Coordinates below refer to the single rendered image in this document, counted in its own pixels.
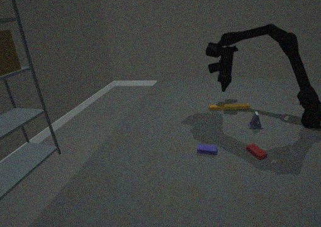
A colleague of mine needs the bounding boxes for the blue bar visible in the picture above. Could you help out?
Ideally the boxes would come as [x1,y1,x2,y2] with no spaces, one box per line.
[197,144,217,155]

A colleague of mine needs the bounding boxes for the red rectangular block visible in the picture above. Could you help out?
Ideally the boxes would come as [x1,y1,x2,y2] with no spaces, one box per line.
[246,143,267,160]

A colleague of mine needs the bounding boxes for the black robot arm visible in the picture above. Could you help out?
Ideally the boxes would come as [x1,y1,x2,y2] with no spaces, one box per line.
[206,23,321,129]

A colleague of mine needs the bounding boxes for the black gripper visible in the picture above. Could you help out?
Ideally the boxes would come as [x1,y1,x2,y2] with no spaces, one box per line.
[218,59,232,92]

